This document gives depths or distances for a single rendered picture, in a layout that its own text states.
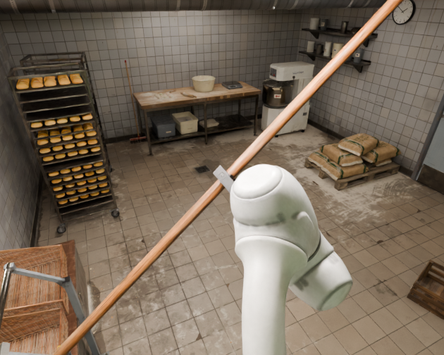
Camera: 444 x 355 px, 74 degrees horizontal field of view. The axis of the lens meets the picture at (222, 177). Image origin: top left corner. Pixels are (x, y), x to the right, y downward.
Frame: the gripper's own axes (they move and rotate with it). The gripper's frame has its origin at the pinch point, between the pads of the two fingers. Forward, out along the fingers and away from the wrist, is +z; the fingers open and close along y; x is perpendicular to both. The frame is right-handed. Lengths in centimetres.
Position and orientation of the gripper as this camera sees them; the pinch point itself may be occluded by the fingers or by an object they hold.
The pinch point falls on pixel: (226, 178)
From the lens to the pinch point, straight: 80.0
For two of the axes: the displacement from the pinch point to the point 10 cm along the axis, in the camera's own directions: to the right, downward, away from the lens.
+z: -4.3, -4.7, 7.8
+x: 6.8, -7.3, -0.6
